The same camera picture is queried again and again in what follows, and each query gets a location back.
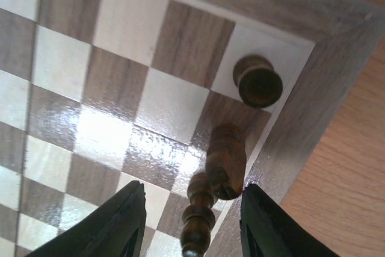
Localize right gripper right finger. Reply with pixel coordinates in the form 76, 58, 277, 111
240, 184, 337, 256

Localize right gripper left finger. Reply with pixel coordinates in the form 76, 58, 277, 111
28, 181, 146, 256

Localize dark bishop chess piece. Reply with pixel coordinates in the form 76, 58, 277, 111
180, 172, 217, 256

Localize dark knight chess piece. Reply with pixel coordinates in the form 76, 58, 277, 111
205, 124, 247, 200

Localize dark rook chess piece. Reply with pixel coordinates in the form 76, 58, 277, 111
233, 55, 283, 108

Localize wooden chess board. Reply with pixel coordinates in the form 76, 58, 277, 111
1, 0, 384, 256

